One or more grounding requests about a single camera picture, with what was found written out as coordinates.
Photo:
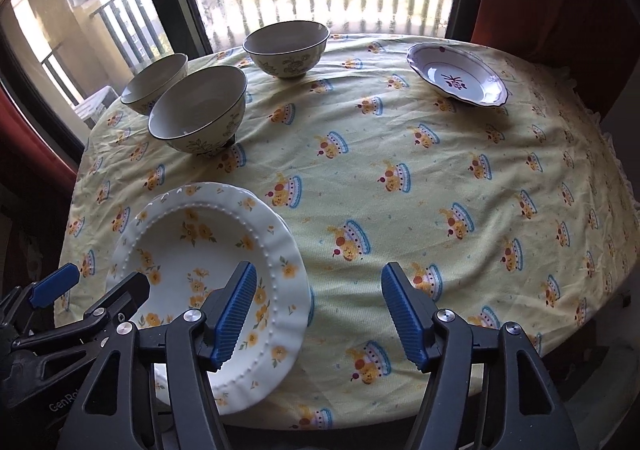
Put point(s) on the yellow printed tablecloth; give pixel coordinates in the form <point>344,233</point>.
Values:
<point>519,213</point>

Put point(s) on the white beaded yellow-flower plate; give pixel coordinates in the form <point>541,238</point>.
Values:
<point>187,242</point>

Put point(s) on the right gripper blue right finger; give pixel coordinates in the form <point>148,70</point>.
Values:
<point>412,312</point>

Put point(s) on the left red curtain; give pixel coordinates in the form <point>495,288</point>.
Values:
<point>32,155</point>

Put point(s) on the white air conditioner unit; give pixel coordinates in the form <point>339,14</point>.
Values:
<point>92,108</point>

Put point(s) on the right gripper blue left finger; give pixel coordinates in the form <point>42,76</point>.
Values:
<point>225,311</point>

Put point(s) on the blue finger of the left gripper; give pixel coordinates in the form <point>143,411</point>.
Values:
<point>122,301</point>
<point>54,285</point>

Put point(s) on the white red-pattern scalloped dish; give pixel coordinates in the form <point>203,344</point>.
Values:
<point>457,74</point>

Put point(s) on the floral ceramic bowl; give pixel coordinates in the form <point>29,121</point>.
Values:
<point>288,49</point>
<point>146,88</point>
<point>201,113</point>

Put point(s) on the white scalloped yellow-flower plate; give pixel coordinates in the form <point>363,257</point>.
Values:
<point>161,383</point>

